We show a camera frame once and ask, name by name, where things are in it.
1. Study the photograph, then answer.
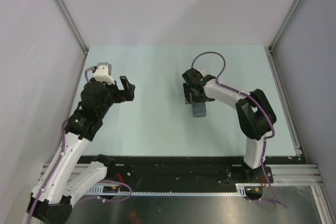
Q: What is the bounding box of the grey glasses case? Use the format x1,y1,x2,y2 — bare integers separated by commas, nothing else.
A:
191,102,207,118

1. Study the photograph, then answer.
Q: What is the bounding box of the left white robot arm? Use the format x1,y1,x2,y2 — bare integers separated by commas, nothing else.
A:
27,76,135,223

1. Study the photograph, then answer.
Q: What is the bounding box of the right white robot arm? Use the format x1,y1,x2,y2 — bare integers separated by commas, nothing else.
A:
182,68,277,183

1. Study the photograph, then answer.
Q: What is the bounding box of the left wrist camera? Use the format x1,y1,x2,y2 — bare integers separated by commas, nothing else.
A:
93,62,115,85

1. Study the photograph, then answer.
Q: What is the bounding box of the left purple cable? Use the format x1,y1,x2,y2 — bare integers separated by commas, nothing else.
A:
26,66,133,224

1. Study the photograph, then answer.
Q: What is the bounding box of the left aluminium frame post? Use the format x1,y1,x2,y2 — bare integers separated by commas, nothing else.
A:
39,0,89,53

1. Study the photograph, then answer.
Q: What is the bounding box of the aluminium frame post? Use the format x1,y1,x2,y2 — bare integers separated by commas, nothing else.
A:
39,0,89,53
270,0,321,50

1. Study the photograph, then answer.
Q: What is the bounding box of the right aluminium frame post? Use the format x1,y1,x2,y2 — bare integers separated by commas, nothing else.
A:
270,0,321,50

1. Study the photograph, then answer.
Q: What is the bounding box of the grey slotted cable duct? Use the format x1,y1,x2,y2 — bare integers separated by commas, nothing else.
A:
85,184,263,197

